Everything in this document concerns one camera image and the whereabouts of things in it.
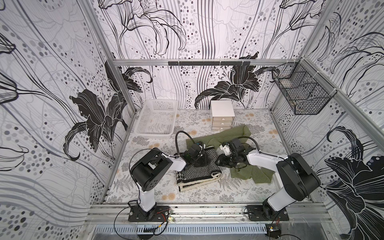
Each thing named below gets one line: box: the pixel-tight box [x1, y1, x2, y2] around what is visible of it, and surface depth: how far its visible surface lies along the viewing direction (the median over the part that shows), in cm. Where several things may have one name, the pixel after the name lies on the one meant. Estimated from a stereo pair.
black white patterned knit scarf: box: [176, 146, 222, 192], surface depth 84 cm
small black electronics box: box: [265, 224, 282, 239], surface depth 71 cm
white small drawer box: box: [210, 100, 236, 130], surface depth 103 cm
